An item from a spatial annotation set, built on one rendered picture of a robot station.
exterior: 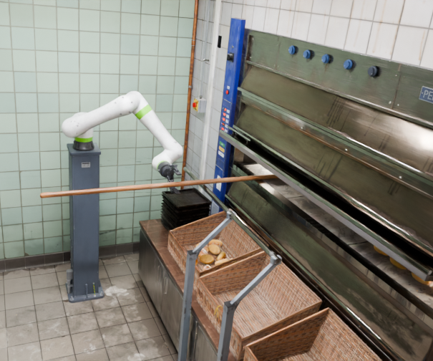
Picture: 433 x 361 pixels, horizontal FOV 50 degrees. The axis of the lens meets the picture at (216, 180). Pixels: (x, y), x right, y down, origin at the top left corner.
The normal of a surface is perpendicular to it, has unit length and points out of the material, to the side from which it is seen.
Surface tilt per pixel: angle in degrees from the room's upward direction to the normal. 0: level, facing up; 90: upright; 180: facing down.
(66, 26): 90
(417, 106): 90
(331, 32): 90
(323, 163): 70
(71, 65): 90
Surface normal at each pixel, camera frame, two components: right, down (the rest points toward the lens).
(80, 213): 0.40, 0.38
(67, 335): 0.10, -0.92
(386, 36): -0.90, 0.07
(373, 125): -0.83, -0.27
